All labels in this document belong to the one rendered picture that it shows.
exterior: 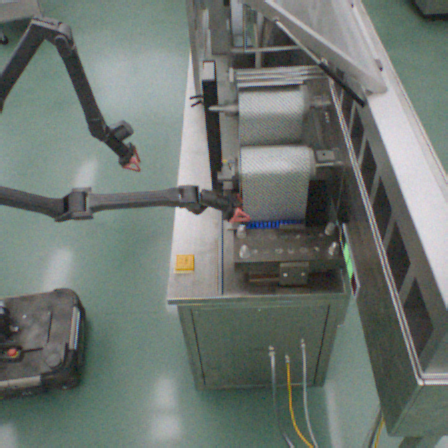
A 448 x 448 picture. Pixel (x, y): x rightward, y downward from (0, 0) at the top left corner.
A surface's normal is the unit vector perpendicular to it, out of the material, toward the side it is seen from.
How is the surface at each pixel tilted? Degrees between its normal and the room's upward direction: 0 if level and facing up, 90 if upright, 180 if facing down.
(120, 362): 0
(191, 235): 0
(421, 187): 0
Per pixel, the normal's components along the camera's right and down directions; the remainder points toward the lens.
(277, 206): 0.00, 0.73
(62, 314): -0.05, -0.68
